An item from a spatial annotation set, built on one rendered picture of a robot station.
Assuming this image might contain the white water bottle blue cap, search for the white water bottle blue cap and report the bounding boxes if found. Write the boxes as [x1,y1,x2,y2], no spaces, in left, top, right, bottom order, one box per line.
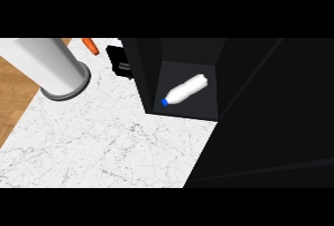
[162,73,210,108]

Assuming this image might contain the black cabinet door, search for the black cabinet door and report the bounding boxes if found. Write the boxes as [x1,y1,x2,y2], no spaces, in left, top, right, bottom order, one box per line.
[184,38,334,189]

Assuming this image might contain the small black appliance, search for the small black appliance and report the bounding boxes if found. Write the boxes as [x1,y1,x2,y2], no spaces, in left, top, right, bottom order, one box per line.
[106,44,135,80]

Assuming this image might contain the pale grey cylinder dark base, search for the pale grey cylinder dark base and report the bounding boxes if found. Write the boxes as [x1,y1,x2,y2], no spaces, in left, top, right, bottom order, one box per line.
[0,38,94,102]

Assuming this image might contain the black cabinet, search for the black cabinet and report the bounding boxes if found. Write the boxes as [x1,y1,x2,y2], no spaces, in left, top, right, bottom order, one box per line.
[117,38,284,123]

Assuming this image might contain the orange carrot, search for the orange carrot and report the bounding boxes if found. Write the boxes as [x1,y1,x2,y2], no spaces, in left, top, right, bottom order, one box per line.
[82,38,101,57]

